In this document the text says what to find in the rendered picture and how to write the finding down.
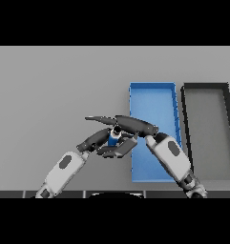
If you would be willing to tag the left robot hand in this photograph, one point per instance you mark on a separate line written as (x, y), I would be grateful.
(97, 142)

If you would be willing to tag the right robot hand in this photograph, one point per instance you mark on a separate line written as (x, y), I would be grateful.
(132, 124)

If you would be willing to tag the blue pipe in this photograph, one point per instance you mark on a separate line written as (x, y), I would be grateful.
(114, 136)

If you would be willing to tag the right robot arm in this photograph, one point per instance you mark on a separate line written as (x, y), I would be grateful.
(172, 158)

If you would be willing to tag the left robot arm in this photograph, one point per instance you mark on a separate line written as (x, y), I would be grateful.
(60, 173)

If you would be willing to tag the blue bin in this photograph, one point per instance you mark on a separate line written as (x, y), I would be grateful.
(153, 105)

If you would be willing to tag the dark grey bin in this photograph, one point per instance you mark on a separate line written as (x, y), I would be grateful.
(208, 130)

